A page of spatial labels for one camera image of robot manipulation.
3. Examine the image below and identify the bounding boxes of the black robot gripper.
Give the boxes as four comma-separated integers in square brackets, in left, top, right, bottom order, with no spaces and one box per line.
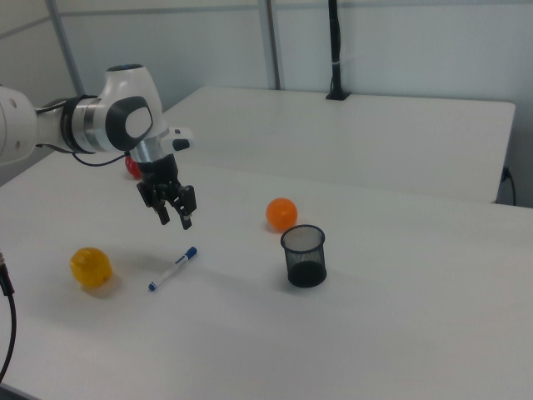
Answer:
[136,153,197,231]

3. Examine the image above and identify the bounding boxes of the blue and white marker pen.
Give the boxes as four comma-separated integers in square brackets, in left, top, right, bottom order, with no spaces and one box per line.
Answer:
[147,246,199,293]

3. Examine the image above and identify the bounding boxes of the black mesh pen cup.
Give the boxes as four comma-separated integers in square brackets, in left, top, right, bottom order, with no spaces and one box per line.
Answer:
[279,224,328,289]

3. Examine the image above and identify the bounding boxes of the red toy apple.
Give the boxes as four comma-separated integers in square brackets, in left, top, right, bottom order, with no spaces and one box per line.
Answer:
[124,154,143,181]

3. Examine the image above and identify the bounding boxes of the yellow toy bell pepper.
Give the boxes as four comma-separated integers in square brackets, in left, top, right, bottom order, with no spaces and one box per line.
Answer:
[68,246,113,288]

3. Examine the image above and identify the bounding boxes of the orange toy fruit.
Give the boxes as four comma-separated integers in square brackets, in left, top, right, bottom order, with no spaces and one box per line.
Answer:
[265,197,299,233]

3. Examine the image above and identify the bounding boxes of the white adjacent table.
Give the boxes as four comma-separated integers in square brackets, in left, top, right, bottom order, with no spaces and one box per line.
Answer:
[160,85,517,206]

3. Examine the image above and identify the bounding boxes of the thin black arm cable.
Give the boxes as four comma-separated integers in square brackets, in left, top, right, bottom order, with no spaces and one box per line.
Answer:
[34,142,131,168]

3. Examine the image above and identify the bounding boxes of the thick black cable with plug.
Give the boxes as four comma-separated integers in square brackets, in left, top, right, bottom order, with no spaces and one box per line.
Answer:
[0,248,18,383]

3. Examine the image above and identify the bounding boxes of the black camera pole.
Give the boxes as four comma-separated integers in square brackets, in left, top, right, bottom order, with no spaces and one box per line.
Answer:
[325,0,352,103]

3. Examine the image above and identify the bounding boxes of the black wall power cable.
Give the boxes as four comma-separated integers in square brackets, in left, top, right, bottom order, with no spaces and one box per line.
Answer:
[501,165,518,207]

